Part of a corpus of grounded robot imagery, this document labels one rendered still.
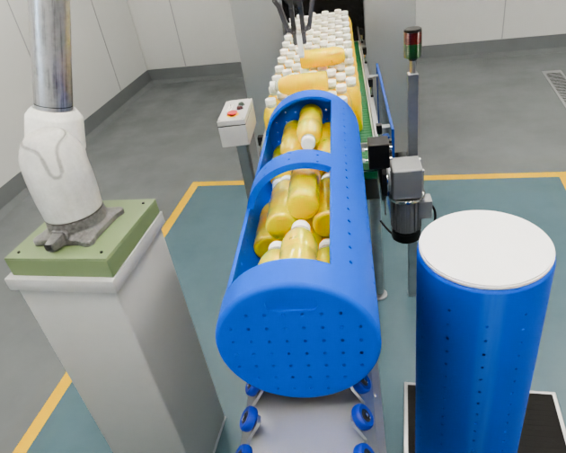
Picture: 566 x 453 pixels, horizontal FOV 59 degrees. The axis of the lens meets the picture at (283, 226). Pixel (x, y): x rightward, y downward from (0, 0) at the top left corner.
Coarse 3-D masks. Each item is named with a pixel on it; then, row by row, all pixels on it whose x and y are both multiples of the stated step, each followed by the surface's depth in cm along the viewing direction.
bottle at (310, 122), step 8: (312, 104) 149; (304, 112) 146; (312, 112) 144; (320, 112) 148; (304, 120) 140; (312, 120) 140; (320, 120) 143; (304, 128) 138; (312, 128) 137; (320, 128) 140; (296, 136) 141; (304, 136) 136; (312, 136) 136; (320, 136) 139
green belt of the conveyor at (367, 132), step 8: (360, 64) 268; (360, 72) 257; (360, 80) 247; (360, 88) 238; (368, 112) 213; (368, 120) 206; (368, 128) 200; (360, 136) 195; (368, 136) 194; (368, 168) 175; (368, 176) 176; (376, 176) 176
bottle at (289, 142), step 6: (294, 120) 153; (288, 126) 151; (294, 126) 150; (288, 132) 147; (294, 132) 146; (282, 138) 147; (288, 138) 143; (294, 138) 143; (282, 144) 143; (288, 144) 141; (294, 144) 141; (300, 144) 142; (282, 150) 142; (288, 150) 140; (294, 150) 140
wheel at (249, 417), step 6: (246, 408) 92; (252, 408) 90; (246, 414) 90; (252, 414) 89; (240, 420) 92; (246, 420) 89; (252, 420) 89; (240, 426) 90; (246, 426) 89; (252, 426) 89
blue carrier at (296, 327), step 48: (288, 96) 150; (336, 96) 148; (336, 144) 122; (336, 192) 103; (240, 240) 109; (336, 240) 89; (240, 288) 83; (288, 288) 78; (336, 288) 79; (240, 336) 86; (288, 336) 85; (336, 336) 84; (288, 384) 92; (336, 384) 91
